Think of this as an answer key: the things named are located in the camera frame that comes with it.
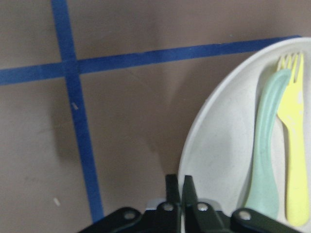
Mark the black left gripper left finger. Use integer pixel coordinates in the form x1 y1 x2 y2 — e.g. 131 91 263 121
80 174 181 233

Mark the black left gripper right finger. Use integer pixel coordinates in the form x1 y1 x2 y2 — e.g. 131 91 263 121
182 175 294 233

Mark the white round plate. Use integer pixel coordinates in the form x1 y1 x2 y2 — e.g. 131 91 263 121
178 36 311 233

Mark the yellow plastic fork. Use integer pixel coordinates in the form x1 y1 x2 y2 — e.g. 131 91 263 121
277 52 310 226

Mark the green plastic spoon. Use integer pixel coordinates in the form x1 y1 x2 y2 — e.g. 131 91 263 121
244 69 291 218

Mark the brown paper table cover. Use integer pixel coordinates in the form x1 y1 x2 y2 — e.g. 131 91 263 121
0 0 311 233

